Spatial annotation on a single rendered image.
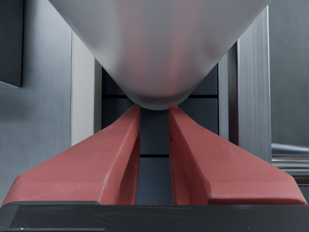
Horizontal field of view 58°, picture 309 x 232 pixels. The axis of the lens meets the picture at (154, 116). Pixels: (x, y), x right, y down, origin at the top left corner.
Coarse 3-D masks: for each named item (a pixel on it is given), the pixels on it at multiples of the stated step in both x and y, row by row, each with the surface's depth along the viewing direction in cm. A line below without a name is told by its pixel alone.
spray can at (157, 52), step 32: (64, 0) 4; (96, 0) 3; (128, 0) 3; (160, 0) 3; (192, 0) 3; (224, 0) 3; (256, 0) 4; (96, 32) 4; (128, 32) 4; (160, 32) 4; (192, 32) 4; (224, 32) 4; (128, 64) 6; (160, 64) 6; (192, 64) 6; (128, 96) 15; (160, 96) 11
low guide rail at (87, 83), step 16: (80, 48) 15; (80, 64) 15; (96, 64) 15; (80, 80) 15; (96, 80) 15; (80, 96) 15; (96, 96) 15; (80, 112) 15; (96, 112) 15; (80, 128) 14; (96, 128) 15
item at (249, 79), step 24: (264, 24) 10; (240, 48) 10; (264, 48) 10; (240, 72) 10; (264, 72) 10; (240, 96) 10; (264, 96) 10; (240, 120) 10; (264, 120) 10; (240, 144) 10; (264, 144) 10
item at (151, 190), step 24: (216, 72) 18; (120, 96) 19; (192, 96) 19; (144, 120) 18; (216, 120) 18; (144, 144) 18; (168, 144) 18; (144, 168) 18; (168, 168) 18; (144, 192) 18; (168, 192) 18
